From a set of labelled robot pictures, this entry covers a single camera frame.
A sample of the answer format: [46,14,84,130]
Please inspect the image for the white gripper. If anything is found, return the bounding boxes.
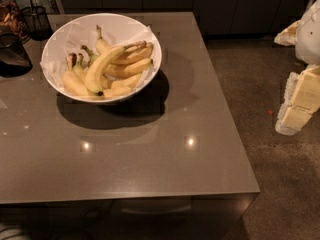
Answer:
[274,0,320,136]

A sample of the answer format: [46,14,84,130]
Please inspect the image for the large front yellow banana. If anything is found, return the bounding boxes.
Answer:
[85,41,146,96]

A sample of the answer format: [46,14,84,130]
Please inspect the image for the yellow banana bunch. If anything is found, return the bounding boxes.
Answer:
[62,25,153,100]

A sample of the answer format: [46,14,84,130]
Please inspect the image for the white paper bowl liner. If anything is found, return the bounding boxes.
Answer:
[40,17,162,104]

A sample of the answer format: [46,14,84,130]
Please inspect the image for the dark cabinet fronts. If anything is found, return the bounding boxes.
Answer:
[60,0,311,36]

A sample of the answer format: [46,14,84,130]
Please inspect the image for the black mesh pen cup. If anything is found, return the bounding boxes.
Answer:
[21,0,52,41]

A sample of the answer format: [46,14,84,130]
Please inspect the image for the black dish at left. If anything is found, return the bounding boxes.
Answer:
[0,33,33,77]

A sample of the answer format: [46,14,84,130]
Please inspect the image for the dark glass jar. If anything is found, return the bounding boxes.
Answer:
[0,0,28,41]

